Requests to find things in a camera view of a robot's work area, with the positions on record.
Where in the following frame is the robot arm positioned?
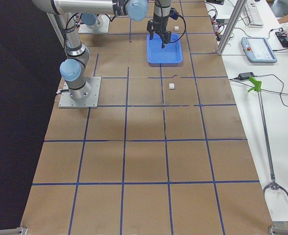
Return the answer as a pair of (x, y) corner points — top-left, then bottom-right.
(33, 0), (148, 101)
(81, 0), (176, 48)

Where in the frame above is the aluminium frame post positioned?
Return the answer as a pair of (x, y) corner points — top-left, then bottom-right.
(216, 0), (247, 56)

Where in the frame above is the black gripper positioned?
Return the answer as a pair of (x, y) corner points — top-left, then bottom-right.
(146, 16), (171, 48)

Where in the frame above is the blue plastic tray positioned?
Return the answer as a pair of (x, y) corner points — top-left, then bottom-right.
(146, 34), (183, 67)

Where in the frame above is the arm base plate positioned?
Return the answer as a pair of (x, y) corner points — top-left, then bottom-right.
(78, 13), (110, 34)
(58, 77), (101, 108)

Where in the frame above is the brown paper table cover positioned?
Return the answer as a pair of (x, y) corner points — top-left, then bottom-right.
(21, 0), (272, 235)

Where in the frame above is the black power adapter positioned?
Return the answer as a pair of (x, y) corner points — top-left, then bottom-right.
(236, 72), (255, 80)

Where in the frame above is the white keyboard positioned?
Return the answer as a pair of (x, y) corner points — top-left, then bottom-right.
(243, 0), (264, 28)

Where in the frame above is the teach pendant tablet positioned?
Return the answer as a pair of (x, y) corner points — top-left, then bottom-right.
(241, 37), (277, 63)

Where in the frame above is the green handled reacher grabber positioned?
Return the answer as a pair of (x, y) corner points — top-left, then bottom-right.
(247, 76), (288, 208)

